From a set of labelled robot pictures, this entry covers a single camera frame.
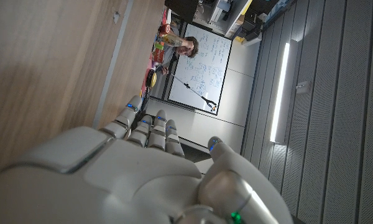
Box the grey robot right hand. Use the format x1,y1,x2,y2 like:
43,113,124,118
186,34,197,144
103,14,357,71
0,95,295,224

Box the pink box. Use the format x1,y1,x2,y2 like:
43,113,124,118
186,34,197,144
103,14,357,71
142,62,153,91

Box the yellow and black push button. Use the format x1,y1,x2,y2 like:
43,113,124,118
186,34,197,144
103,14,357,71
145,70,158,88

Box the black reacher grabber stick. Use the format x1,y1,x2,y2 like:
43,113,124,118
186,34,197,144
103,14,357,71
170,73,218,112

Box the red labelled tin can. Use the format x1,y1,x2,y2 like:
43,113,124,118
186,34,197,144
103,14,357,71
152,48,165,63

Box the seated person in grey shirt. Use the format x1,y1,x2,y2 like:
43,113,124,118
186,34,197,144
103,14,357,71
157,27,200,76

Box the long ceiling light strip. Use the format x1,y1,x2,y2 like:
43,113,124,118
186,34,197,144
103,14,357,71
269,42,292,144

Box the white shelf unit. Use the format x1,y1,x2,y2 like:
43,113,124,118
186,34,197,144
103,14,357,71
208,0,252,39

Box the small white ceiling box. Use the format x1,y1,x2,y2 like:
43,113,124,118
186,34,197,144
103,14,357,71
295,81,310,95

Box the whiteboard with black frame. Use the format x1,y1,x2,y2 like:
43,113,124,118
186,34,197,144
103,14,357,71
167,23,233,116

